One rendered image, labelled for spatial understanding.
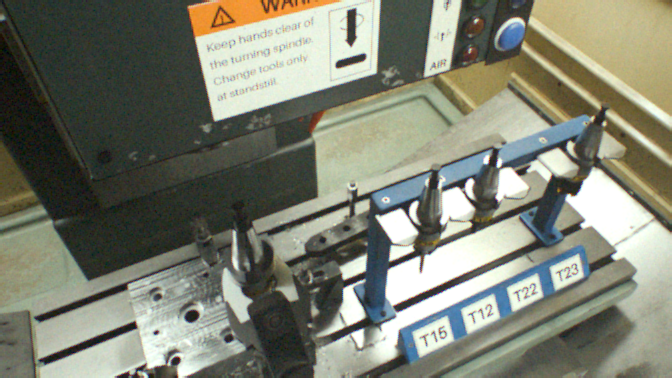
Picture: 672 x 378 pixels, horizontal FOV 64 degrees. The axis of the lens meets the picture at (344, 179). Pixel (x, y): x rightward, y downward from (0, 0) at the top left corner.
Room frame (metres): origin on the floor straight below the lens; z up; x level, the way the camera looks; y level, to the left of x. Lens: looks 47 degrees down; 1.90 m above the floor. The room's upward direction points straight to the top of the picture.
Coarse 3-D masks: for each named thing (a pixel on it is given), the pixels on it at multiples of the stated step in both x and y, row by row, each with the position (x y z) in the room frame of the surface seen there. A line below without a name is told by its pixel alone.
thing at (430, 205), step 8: (424, 184) 0.56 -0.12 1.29; (440, 184) 0.55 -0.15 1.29; (424, 192) 0.55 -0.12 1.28; (432, 192) 0.54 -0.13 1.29; (440, 192) 0.54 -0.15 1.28; (424, 200) 0.54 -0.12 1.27; (432, 200) 0.54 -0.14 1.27; (440, 200) 0.54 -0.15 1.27; (416, 208) 0.55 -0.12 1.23; (424, 208) 0.54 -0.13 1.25; (432, 208) 0.53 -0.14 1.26; (440, 208) 0.54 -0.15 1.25; (424, 216) 0.53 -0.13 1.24; (432, 216) 0.53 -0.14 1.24; (440, 216) 0.54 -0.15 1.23
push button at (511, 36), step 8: (512, 24) 0.47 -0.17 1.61; (520, 24) 0.48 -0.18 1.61; (504, 32) 0.47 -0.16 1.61; (512, 32) 0.47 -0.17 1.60; (520, 32) 0.47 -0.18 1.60; (504, 40) 0.47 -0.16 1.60; (512, 40) 0.47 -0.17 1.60; (520, 40) 0.48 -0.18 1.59; (504, 48) 0.47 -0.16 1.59; (512, 48) 0.47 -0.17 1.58
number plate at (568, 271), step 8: (576, 256) 0.65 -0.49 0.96; (560, 264) 0.63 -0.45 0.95; (568, 264) 0.64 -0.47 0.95; (576, 264) 0.64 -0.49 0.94; (552, 272) 0.62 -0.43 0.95; (560, 272) 0.62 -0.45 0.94; (568, 272) 0.63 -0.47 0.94; (576, 272) 0.63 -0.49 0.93; (552, 280) 0.61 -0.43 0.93; (560, 280) 0.61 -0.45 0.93; (568, 280) 0.61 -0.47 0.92; (576, 280) 0.62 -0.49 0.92
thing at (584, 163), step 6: (570, 144) 0.71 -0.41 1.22; (570, 150) 0.70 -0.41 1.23; (600, 150) 0.70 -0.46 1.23; (570, 156) 0.68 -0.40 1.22; (576, 156) 0.68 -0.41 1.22; (600, 156) 0.68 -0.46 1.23; (576, 162) 0.67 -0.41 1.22; (582, 162) 0.67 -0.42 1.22; (588, 162) 0.67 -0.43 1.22; (594, 162) 0.68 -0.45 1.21; (582, 168) 0.67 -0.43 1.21; (588, 168) 0.67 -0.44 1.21
